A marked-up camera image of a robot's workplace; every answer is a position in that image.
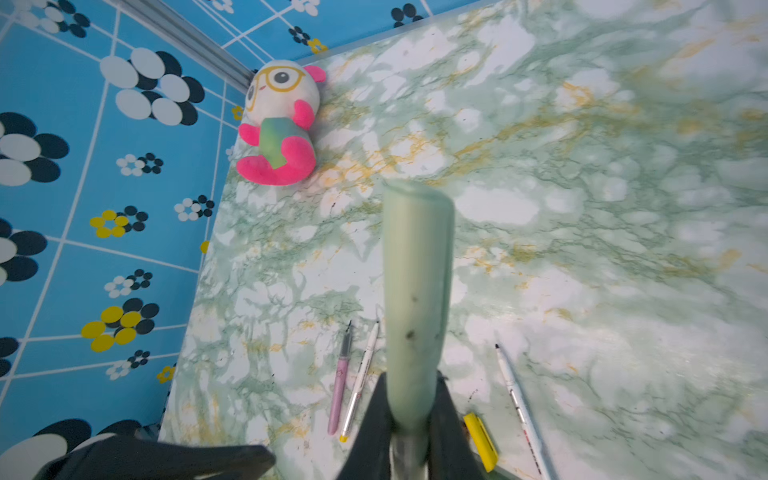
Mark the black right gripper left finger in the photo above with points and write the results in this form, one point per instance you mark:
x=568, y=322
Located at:
x=369, y=458

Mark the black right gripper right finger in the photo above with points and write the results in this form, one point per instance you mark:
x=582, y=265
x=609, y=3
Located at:
x=449, y=454

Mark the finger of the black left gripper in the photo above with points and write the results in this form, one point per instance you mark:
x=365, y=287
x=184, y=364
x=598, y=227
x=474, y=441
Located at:
x=122, y=457

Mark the white marker pen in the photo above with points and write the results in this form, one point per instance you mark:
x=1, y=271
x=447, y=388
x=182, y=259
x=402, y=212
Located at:
x=528, y=429

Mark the light green pen cap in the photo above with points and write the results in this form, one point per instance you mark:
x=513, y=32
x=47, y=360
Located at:
x=418, y=233

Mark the yellow pen cap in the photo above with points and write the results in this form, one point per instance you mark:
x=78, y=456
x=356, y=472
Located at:
x=486, y=450

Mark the white pen yellow tip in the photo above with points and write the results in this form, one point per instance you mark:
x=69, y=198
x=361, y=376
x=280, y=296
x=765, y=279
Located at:
x=360, y=381

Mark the pink pen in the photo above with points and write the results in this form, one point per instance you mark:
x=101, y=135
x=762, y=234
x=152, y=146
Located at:
x=340, y=380

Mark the pink white plush toy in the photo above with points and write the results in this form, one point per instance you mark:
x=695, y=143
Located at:
x=281, y=106

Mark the aluminium corner post left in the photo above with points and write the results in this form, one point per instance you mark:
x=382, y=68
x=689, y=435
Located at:
x=172, y=27

